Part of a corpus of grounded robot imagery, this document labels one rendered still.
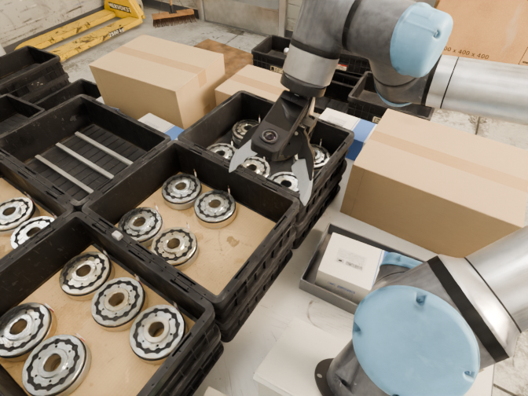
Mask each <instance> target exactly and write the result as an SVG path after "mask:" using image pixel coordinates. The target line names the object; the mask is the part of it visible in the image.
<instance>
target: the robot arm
mask: <svg viewBox="0 0 528 396"><path fill-rule="evenodd" d="M452 29H453V19H452V17H451V16H450V15H449V14H448V13H444V12H442V11H440V10H437V9H434V8H431V6H430V5H428V4H427V3H424V2H413V1H410V0H302V4H301V6H300V10H299V15H298V17H297V20H296V23H295V28H294V31H293V34H292V37H291V43H290V46H289V48H285V49H284V54H285V55H287V57H286V59H285V62H284V66H283V70H284V72H282V76H281V78H280V83H281V85H283V86H284V87H286V88H288V89H289V91H288V90H283V91H282V93H281V94H280V96H279V97H278V98H277V100H276V101H275V103H274V104H273V106H272V108H271V109H270V110H269V112H268V113H267V115H266V116H265V118H264V119H263V121H262V122H261V123H260V124H256V125H255V126H253V127H252V128H251V129H250V130H248V131H247V132H246V133H245V135H244V136H243V138H242V140H241V142H240V144H239V145H238V147H237V150H236V151H235V153H234V155H233V158H232V160H231V163H230V165H229V172H230V173H232V172H234V171H235V170H236V169H237V168H238V167H239V166H240V165H241V164H242V163H244V162H245V161H246V160H247V159H248V157H252V156H256V155H257V154H259V155H261V156H264V157H266V158H267V159H269V160H272V161H276V160H278V158H279V157H280V155H281V153H282V154H283V155H284V158H287V157H288V156H294V155H296V154H298V159H297V160H296V161H295V162H294V163H293V164H292V166H291V169H292V173H293V174H294V175H295V176H296V178H297V181H298V183H297V188H298V190H299V199H300V201H301V203H302V205H303V206H306V204H307V202H308V200H309V198H310V195H311V190H312V184H313V176H314V164H315V153H314V148H313V147H312V146H311V145H310V138H311V136H312V133H313V131H314V127H315V126H316V123H317V120H318V117H316V116H314V115H311V114H310V110H311V108H312V106H313V103H314V100H315V97H323V96H324V94H325V91H326V88H327V86H328V85H329V84H330V82H331V80H332V76H333V74H334V72H335V69H336V66H337V64H338V62H339V57H340V54H341V53H342V51H343V49H345V50H347V51H349V52H351V53H354V54H357V55H358V56H361V57H364V58H366V59H368V60H369V63H370V67H371V70H372V74H373V78H374V86H375V88H376V92H377V93H378V94H379V96H380V98H381V99H382V100H383V101H384V102H385V103H386V104H388V105H390V106H393V107H403V106H406V105H410V104H412V103H414V104H418V105H426V106H429V107H433V108H440V109H445V110H449V111H454V112H461V113H465V114H469V115H473V116H481V117H485V118H489V119H496V120H500V121H505V122H509V123H516V124H520V125H525V126H528V66H525V65H518V64H507V63H501V62H495V61H489V60H478V59H471V58H466V57H455V56H448V55H442V54H441V53H442V51H443V50H444V48H445V46H446V43H447V42H448V38H449V36H450V34H451V31H452ZM308 134H309V135H308ZM527 330H528V225H526V226H524V227H523V228H521V229H519V230H517V231H515V232H513V233H511V234H509V235H507V236H505V237H503V238H501V239H499V240H497V241H495V242H493V243H491V244H490V245H488V246H486V247H484V248H482V249H480V250H478V251H476V252H474V253H472V254H470V255H468V256H466V257H464V258H455V257H451V256H448V255H441V254H439V255H436V256H435V257H433V258H431V259H429V260H427V261H426V262H419V261H417V260H415V259H412V258H409V257H406V256H404V255H400V254H398V253H394V252H391V253H388V254H387V255H386V256H385V258H384V260H383V262H381V263H380V265H379V272H378V274H377V276H376V280H375V282H374V285H373V286H372V288H371V290H370V291H369V293H368V294H367V295H366V296H365V297H364V298H363V299H362V301H361V302H360V303H359V305H358V307H357V309H356V311H355V314H354V323H353V330H352V339H351V340H350V341H349V343H348V344H347V345H346V346H345V347H344V348H343V349H342V350H341V351H340V352H339V353H338V355H337V356H336V357H335V358H334V359H333V360H332V363H331V364H330V366H329V369H328V372H327V375H326V378H327V382H328V385H329V387H330V389H331V391H332V393H333V394H334V395H335V396H464V395H465V394H466V393H467V392H468V391H469V390H470V388H471V386H472V385H473V383H474V381H475V379H476V377H477V375H478V373H479V370H481V369H484V368H486V367H489V366H491V365H494V364H496V363H498V362H500V361H503V360H506V359H508V358H511V357H512V356H513V355H514V351H515V345H516V340H517V337H518V336H519V334H520V333H522V332H525V331H527Z"/></svg>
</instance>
